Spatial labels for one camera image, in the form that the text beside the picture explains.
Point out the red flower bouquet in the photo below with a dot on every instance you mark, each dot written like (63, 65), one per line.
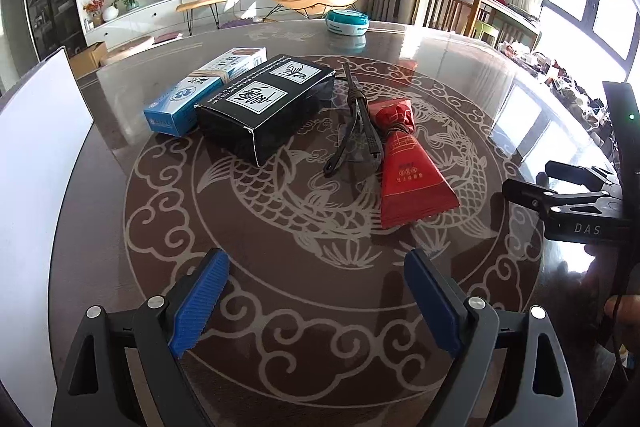
(94, 4)

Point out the blue and white box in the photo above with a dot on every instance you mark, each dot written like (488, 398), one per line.
(175, 104)

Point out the teal round lidded tub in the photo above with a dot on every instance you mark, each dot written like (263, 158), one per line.
(347, 23)

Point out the wooden dining chair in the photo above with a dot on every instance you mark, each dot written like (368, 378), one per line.
(450, 2)

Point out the red snack packet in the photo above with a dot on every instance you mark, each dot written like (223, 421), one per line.
(415, 177)

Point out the pile of assorted clutter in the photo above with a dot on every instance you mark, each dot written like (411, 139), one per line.
(565, 82)

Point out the white round vase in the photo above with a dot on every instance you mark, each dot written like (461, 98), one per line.
(110, 13)

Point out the wooden hairpin-leg bench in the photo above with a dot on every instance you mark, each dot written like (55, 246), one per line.
(200, 2)

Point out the white television cabinet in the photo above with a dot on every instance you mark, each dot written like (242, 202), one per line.
(145, 19)

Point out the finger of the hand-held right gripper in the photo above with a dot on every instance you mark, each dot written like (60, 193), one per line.
(575, 172)
(530, 197)

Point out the black printed box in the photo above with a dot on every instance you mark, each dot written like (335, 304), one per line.
(260, 117)

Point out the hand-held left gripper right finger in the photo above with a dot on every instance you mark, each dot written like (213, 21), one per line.
(432, 302)

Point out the person's right hand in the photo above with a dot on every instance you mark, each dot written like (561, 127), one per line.
(622, 309)

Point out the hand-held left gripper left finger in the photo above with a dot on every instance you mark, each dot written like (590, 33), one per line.
(200, 302)

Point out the green plastic stool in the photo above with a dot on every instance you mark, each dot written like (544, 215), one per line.
(485, 32)

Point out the cardboard box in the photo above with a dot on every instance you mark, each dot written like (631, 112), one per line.
(87, 57)

